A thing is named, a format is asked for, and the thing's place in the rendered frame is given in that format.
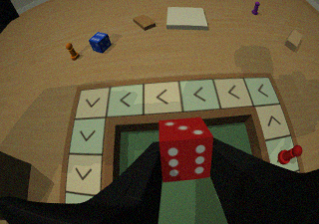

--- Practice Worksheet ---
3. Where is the purple pawn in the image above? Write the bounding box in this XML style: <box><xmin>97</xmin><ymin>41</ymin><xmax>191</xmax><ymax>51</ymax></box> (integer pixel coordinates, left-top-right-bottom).
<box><xmin>251</xmin><ymin>1</ymin><xmax>259</xmax><ymax>16</ymax></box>

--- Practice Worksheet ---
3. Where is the blue die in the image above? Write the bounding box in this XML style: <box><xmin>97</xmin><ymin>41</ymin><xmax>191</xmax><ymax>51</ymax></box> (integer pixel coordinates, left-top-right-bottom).
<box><xmin>88</xmin><ymin>32</ymin><xmax>111</xmax><ymax>54</ymax></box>

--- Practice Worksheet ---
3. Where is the red pawn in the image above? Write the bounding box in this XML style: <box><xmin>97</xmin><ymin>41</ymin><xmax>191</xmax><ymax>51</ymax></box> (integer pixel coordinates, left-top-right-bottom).
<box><xmin>278</xmin><ymin>144</ymin><xmax>303</xmax><ymax>164</ymax></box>

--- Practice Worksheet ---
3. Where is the orange game pawn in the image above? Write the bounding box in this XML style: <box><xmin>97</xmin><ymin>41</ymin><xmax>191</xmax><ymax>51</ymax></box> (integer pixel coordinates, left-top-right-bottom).
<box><xmin>67</xmin><ymin>44</ymin><xmax>80</xmax><ymax>61</ymax></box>

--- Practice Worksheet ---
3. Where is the red die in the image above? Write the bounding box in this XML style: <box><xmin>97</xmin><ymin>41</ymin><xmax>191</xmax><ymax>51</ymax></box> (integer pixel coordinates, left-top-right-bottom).
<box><xmin>159</xmin><ymin>116</ymin><xmax>214</xmax><ymax>183</ymax></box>

